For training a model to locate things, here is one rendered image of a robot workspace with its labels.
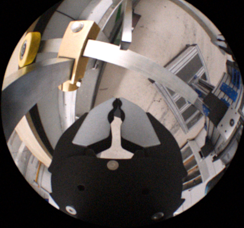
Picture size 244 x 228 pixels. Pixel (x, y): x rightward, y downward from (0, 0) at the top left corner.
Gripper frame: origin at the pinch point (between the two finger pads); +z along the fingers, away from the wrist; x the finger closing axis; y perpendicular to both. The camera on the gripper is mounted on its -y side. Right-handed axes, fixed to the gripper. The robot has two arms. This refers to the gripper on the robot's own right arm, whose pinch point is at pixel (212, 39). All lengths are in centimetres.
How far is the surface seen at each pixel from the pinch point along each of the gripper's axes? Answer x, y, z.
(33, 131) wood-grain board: -54, -48, -6
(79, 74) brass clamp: -30.2, -29.0, -1.7
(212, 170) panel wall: -102, 248, -59
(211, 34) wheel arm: -1.5, -4.0, -2.6
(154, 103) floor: -62, 40, 83
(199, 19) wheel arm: -1.5, -9.8, -2.6
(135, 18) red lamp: -8.4, -24.0, 12.4
